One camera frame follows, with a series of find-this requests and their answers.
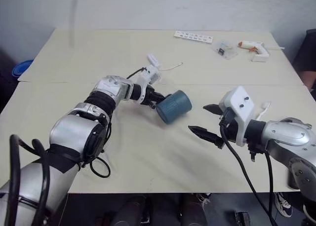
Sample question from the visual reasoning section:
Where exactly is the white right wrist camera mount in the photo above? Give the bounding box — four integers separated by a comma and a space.
218, 85, 256, 147

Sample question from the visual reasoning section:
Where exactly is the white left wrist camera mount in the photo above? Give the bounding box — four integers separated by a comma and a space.
137, 65, 161, 105

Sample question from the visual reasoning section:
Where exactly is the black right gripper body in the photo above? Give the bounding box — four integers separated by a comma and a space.
219, 107, 244, 145

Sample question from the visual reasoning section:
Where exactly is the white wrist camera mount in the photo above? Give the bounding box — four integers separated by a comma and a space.
218, 85, 256, 147
137, 65, 161, 105

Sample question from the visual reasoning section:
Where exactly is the white power strip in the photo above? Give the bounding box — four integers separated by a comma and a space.
173, 31, 214, 44

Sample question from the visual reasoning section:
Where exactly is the clear plastic bag with parts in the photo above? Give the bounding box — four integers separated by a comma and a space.
213, 40, 239, 61

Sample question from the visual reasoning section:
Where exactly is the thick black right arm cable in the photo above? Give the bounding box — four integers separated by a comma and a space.
219, 123, 279, 226

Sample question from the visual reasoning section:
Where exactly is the blue-grey ribbed mug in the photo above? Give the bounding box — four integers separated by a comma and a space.
156, 89, 193, 124

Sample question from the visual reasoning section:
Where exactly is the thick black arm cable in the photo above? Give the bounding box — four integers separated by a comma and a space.
9, 134, 51, 226
219, 123, 279, 226

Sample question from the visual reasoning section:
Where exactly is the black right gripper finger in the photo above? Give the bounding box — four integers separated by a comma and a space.
202, 103, 224, 116
188, 125, 226, 150

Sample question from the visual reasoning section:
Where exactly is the white and dark sneaker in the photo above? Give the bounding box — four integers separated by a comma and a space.
196, 192, 212, 205
274, 192, 294, 217

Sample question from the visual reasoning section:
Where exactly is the blue plastic basin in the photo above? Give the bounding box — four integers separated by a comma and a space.
12, 59, 34, 79

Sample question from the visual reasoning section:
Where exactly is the white toothbrush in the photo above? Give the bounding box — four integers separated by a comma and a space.
255, 101, 272, 121

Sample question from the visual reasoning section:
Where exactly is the person in dark clothes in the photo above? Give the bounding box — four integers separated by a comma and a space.
292, 28, 316, 101

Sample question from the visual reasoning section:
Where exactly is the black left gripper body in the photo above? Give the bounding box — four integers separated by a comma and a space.
143, 85, 157, 106

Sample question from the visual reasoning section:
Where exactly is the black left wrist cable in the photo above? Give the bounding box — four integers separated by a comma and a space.
126, 67, 149, 79

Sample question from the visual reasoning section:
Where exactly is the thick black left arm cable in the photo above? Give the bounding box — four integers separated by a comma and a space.
9, 134, 51, 226

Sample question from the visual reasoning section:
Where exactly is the white and orange glue gun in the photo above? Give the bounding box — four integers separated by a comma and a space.
237, 39, 285, 63

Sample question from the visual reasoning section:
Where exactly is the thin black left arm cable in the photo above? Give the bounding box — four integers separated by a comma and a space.
83, 117, 112, 179

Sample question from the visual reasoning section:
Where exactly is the black right forearm cable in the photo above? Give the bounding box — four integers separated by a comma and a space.
261, 149, 277, 212

